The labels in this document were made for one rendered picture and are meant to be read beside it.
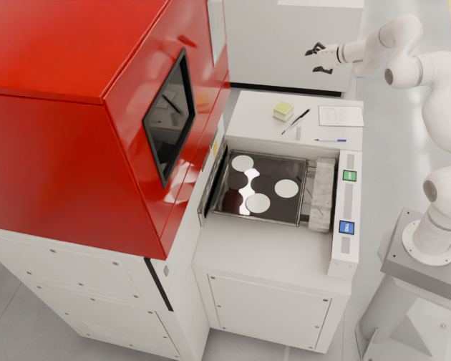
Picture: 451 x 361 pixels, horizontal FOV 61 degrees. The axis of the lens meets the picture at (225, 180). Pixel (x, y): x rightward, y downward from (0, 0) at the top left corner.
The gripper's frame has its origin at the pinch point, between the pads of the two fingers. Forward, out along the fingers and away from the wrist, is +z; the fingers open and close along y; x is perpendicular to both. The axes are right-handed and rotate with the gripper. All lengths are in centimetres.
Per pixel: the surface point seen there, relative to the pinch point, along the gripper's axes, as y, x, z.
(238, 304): -54, 103, 18
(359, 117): -29.3, 8.4, -16.4
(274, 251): -33, 85, -5
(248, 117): -5.6, 29.7, 25.0
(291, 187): -26, 57, -3
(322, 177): -33, 44, -10
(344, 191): -31, 53, -25
